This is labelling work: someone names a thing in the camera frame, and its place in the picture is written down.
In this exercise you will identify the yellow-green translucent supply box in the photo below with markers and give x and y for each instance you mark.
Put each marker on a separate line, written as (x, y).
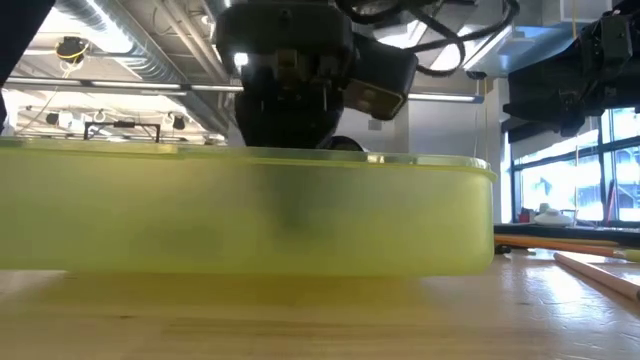
(150, 215)

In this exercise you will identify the natural wood pencil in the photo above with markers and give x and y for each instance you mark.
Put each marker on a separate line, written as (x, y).
(600, 276)

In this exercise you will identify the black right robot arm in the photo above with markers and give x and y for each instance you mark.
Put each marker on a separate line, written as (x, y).
(612, 40)

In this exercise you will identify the silver cylinder with black rim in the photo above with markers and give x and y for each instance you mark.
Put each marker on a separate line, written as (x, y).
(345, 144)

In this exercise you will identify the black spot lamp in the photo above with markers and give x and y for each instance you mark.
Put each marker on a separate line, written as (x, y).
(52, 119)
(179, 123)

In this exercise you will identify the long ceiling light bar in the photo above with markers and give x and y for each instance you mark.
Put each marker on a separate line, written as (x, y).
(135, 85)

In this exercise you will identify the small red object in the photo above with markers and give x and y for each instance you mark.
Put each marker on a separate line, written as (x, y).
(525, 216)

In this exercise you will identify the black marker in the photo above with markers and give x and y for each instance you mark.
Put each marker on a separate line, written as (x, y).
(504, 249)

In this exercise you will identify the white dome-shaped object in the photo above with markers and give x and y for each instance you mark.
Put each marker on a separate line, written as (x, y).
(552, 218)

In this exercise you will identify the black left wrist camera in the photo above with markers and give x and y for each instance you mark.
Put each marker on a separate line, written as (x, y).
(385, 70)

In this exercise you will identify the grey wall vent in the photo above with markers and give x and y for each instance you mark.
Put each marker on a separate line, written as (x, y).
(375, 125)

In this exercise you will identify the black metal frame stand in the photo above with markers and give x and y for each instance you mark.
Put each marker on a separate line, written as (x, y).
(122, 124)

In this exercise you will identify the black ceiling security camera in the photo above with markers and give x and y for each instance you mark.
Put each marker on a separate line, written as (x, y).
(476, 75)

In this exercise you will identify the silver rectangular ventilation duct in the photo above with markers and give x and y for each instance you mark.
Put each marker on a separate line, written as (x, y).
(530, 50)

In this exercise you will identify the window with black frame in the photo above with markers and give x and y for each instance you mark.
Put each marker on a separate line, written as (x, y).
(550, 185)

